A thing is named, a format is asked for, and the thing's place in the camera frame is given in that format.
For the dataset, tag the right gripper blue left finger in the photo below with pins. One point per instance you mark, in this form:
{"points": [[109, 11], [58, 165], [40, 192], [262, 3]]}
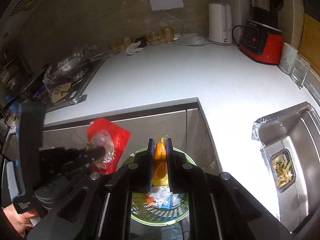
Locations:
{"points": [[150, 156]]}

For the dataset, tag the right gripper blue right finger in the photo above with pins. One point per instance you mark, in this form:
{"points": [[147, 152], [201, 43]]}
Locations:
{"points": [[170, 163]]}

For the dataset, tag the orange peel piece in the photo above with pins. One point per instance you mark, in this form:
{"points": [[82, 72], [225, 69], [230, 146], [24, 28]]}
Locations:
{"points": [[159, 170]]}

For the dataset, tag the red snack wrapper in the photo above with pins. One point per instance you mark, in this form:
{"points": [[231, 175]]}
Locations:
{"points": [[113, 138]]}

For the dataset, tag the clear plastic bag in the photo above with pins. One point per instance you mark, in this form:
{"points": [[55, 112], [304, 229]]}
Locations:
{"points": [[191, 40]]}

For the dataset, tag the blue white milk carton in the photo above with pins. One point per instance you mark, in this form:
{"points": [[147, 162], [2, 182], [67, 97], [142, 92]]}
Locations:
{"points": [[166, 202]]}

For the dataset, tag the person's left hand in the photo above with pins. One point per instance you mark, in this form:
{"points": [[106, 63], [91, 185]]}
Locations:
{"points": [[19, 221]]}

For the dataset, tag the gas stove with clutter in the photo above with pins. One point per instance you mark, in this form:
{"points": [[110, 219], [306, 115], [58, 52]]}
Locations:
{"points": [[62, 84]]}

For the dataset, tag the black small cup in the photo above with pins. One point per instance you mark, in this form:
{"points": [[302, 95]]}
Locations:
{"points": [[143, 42]]}

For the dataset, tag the food container in sink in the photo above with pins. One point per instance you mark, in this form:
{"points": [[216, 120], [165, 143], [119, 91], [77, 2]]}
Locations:
{"points": [[283, 170]]}

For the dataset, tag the clear glass jar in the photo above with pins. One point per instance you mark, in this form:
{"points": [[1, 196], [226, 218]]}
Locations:
{"points": [[155, 38]]}

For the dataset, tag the stainless steel sink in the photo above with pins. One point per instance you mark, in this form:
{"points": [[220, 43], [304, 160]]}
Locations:
{"points": [[290, 150]]}

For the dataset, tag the amber glass cup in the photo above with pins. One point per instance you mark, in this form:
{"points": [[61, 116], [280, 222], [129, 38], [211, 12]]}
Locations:
{"points": [[168, 34]]}

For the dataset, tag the red black blender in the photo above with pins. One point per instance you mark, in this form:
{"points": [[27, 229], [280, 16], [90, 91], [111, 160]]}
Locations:
{"points": [[262, 40]]}

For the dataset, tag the white electric kettle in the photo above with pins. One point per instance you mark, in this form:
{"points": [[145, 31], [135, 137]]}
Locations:
{"points": [[220, 24]]}

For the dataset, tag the white ceramic cup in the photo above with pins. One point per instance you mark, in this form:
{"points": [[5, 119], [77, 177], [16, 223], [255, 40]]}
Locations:
{"points": [[288, 58]]}

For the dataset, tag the clear glass mug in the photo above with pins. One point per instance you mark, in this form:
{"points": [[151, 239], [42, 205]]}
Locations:
{"points": [[300, 71]]}

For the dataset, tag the wooden cutting board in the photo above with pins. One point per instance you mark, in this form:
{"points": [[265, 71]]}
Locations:
{"points": [[309, 46]]}

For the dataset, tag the white wall socket cover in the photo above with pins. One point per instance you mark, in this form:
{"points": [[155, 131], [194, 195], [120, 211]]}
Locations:
{"points": [[166, 4]]}

